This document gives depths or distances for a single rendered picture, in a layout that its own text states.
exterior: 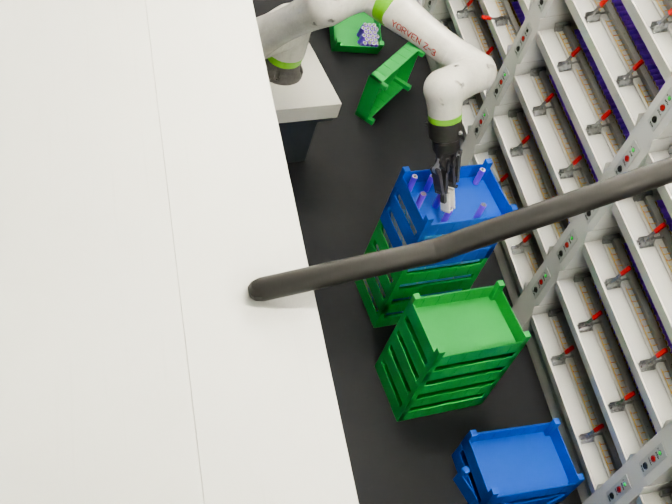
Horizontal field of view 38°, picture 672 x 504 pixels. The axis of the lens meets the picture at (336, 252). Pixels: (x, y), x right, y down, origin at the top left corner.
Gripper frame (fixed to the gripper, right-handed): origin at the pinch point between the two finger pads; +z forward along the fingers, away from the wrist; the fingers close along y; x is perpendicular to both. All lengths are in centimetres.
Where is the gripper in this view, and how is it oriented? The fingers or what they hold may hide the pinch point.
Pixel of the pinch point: (447, 199)
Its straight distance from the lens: 281.6
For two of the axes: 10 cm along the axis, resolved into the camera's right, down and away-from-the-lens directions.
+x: 7.7, 3.1, -5.6
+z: 0.9, 8.1, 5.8
